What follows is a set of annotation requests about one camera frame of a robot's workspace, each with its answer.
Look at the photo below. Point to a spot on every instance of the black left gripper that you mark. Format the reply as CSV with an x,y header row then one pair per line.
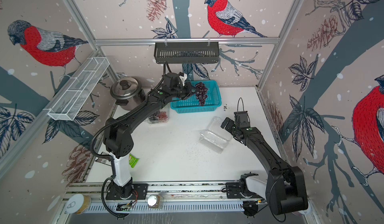
x,y
188,87

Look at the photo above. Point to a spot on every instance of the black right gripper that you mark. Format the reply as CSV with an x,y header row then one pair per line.
x,y
229,126

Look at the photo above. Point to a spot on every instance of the dark purple grape bunch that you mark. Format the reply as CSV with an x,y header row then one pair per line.
x,y
201,93

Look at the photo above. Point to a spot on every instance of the clear clamshell container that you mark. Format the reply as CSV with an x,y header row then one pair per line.
x,y
214,136
165,109

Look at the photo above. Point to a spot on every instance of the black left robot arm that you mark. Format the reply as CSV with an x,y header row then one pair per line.
x,y
114,141

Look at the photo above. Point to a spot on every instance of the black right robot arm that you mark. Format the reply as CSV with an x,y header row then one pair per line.
x,y
284,189

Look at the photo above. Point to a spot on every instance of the teal plastic basket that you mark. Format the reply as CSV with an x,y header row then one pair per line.
x,y
191,105

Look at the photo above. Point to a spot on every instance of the stainless steel rice cooker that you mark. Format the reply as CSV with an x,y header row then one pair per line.
x,y
128,93

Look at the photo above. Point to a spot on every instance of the green snack packet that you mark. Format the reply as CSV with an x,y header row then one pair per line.
x,y
133,160

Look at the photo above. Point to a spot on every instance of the brown snack bar wrapper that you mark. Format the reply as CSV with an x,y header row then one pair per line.
x,y
103,160

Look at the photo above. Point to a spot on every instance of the small silver round can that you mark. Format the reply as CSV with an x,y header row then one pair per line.
x,y
154,201

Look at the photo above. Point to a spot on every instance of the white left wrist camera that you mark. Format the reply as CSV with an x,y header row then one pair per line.
x,y
183,77

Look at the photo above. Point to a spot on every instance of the black hanging wire basket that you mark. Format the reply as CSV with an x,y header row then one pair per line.
x,y
187,53

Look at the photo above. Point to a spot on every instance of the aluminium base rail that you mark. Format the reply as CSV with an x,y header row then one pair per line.
x,y
177,197

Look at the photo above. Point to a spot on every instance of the white wire shelf basket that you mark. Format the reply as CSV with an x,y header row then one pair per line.
x,y
81,86

